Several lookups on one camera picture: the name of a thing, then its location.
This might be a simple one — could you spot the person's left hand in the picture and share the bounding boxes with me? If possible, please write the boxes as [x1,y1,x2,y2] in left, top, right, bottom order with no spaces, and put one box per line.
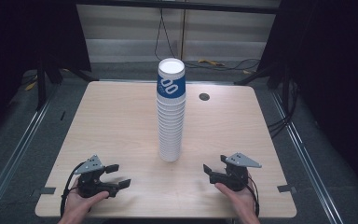
[62,179,110,219]

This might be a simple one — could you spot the blue band paper cup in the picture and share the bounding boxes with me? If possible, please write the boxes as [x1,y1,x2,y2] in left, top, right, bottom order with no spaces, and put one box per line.
[156,57,186,101]

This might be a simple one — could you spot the metal floor rail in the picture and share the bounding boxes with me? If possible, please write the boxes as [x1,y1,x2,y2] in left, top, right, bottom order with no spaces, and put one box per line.
[0,90,56,224]
[269,90,345,224]

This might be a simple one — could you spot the black floor cables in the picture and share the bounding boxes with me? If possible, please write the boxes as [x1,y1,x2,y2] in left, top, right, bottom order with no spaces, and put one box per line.
[183,58,261,72]

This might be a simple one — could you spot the black metal stand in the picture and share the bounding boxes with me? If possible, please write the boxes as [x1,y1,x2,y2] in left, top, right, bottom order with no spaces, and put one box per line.
[34,52,100,112]
[233,61,293,91]

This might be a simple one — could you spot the stack of white ribbed cups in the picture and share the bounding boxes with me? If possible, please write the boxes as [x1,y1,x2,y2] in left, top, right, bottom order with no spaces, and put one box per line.
[156,92,186,163]

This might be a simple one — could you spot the hanging black cable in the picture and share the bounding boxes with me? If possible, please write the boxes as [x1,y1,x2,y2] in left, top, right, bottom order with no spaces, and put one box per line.
[154,7,177,62]

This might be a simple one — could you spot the black curtain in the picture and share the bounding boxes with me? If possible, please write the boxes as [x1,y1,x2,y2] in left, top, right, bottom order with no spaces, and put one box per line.
[0,0,93,146]
[256,0,358,202]

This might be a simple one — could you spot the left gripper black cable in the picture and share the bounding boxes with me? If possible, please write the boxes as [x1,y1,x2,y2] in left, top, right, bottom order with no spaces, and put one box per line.
[60,161,87,218]

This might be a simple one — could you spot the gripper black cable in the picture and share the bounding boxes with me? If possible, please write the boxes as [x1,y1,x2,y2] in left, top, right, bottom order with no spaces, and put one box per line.
[60,161,87,218]
[246,175,261,217]

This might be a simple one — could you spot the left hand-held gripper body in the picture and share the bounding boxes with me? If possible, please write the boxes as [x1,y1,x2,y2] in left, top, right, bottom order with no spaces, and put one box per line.
[74,154,107,199]

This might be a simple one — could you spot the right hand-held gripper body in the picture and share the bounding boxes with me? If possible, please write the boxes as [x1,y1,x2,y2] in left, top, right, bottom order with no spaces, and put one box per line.
[225,151,263,192]

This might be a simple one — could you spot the person's right hand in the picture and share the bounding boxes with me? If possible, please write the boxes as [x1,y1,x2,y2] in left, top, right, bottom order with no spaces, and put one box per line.
[213,182,257,219]

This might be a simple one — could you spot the long yellow floor scrap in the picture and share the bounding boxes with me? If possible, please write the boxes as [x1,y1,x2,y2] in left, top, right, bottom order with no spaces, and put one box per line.
[197,58,226,67]

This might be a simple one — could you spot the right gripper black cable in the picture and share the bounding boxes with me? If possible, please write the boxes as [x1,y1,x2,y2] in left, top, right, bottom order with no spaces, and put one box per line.
[246,175,261,217]

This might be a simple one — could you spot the black cable bundle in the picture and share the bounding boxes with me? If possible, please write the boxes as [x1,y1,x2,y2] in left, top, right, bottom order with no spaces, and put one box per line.
[267,77,300,140]

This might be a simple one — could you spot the dark overhead bar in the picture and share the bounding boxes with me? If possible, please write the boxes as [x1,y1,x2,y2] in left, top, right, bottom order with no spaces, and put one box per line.
[74,0,282,15]

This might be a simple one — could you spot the grey tape strip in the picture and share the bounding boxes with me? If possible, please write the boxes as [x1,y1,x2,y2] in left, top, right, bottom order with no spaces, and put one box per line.
[276,184,297,194]
[39,187,57,196]

